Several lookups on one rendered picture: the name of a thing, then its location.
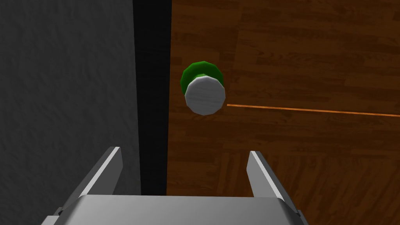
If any brown wooden door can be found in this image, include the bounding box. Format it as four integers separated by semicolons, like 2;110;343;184
166;0;400;225

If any green and white door knob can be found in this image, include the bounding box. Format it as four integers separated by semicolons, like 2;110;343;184
180;61;227;116

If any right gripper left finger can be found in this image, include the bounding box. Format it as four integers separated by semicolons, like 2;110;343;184
61;146;123;213

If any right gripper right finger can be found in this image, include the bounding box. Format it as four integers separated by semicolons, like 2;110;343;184
246;150;301;216

